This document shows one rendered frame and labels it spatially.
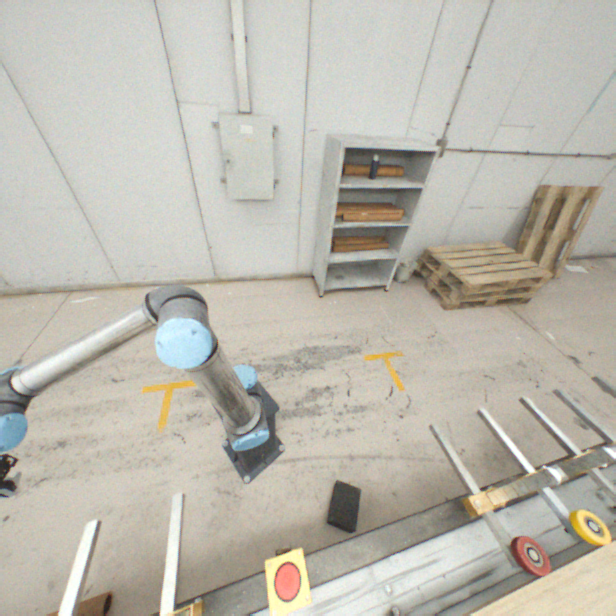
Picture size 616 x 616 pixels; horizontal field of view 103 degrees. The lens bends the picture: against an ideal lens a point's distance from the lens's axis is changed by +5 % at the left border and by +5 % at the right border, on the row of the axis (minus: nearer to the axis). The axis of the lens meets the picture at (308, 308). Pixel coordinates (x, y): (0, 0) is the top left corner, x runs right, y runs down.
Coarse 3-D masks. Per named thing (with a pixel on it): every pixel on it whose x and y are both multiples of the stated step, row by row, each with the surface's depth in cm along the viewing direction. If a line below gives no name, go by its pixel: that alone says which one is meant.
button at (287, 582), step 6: (288, 564) 44; (282, 570) 43; (288, 570) 43; (294, 570) 43; (282, 576) 43; (288, 576) 43; (294, 576) 43; (276, 582) 42; (282, 582) 42; (288, 582) 42; (294, 582) 42; (282, 588) 42; (288, 588) 42; (294, 588) 42; (282, 594) 41; (288, 594) 41; (294, 594) 41
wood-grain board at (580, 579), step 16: (608, 544) 75; (576, 560) 72; (592, 560) 72; (608, 560) 72; (544, 576) 69; (560, 576) 69; (576, 576) 69; (592, 576) 70; (608, 576) 70; (512, 592) 66; (528, 592) 66; (544, 592) 67; (560, 592) 67; (576, 592) 67; (592, 592) 67; (608, 592) 68; (480, 608) 64; (496, 608) 64; (512, 608) 64; (528, 608) 64; (544, 608) 65; (560, 608) 65; (576, 608) 65; (592, 608) 65; (608, 608) 65
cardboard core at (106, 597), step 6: (102, 594) 114; (108, 594) 114; (90, 600) 112; (96, 600) 112; (102, 600) 112; (108, 600) 116; (84, 606) 110; (90, 606) 110; (96, 606) 110; (102, 606) 110; (108, 606) 115; (54, 612) 110; (78, 612) 109; (84, 612) 109; (90, 612) 109; (96, 612) 109; (102, 612) 110; (108, 612) 113
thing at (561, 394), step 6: (558, 390) 123; (558, 396) 123; (564, 396) 121; (564, 402) 121; (570, 402) 119; (576, 402) 119; (570, 408) 119; (576, 408) 117; (582, 408) 117; (576, 414) 117; (582, 414) 115; (588, 414) 114; (588, 420) 113; (594, 420) 112; (594, 426) 111; (600, 426) 111; (600, 432) 110; (606, 432) 109; (606, 438) 108; (612, 438) 107
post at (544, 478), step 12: (552, 468) 67; (516, 480) 76; (528, 480) 72; (540, 480) 69; (552, 480) 66; (564, 480) 65; (492, 492) 84; (504, 492) 80; (516, 492) 76; (528, 492) 73
